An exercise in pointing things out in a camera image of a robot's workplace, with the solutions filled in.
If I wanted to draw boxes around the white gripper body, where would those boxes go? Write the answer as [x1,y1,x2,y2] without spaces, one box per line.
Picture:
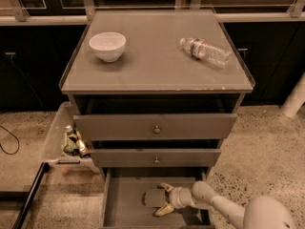
[169,187,184,209]

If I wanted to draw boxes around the black floor cable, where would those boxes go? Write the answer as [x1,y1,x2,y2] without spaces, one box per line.
[0,125,21,156]

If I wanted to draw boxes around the bottles in storage bin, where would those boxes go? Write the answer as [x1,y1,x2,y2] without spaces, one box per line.
[62,125,91,158]

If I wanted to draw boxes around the grey bottom drawer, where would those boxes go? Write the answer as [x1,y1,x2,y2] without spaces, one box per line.
[100,167,215,229]

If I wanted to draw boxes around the metal frame railing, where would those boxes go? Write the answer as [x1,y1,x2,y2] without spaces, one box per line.
[0,0,305,23]

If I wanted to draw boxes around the grey middle drawer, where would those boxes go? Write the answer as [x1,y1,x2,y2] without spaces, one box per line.
[91,149,221,167]

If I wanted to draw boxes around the grey drawer cabinet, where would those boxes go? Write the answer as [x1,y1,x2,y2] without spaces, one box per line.
[58,9,255,229]

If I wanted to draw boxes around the clear plastic water bottle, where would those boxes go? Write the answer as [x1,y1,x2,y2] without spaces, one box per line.
[180,38,231,69]

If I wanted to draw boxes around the white ceramic bowl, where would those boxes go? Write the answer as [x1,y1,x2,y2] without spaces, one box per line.
[89,32,127,62]

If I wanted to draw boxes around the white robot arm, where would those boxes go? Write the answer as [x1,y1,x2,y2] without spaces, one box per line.
[155,79,305,229]

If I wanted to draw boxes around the grey top drawer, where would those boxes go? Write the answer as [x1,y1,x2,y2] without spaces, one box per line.
[73,114,237,140]

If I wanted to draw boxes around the grey drawer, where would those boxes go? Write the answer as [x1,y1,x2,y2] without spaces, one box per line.
[91,149,221,167]
[100,167,215,229]
[73,114,237,140]

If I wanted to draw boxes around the clear plastic storage bin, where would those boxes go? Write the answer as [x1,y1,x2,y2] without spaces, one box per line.
[41,101,99,174]

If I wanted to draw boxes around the black floor rail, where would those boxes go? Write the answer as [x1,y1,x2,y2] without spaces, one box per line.
[12,162,50,229]

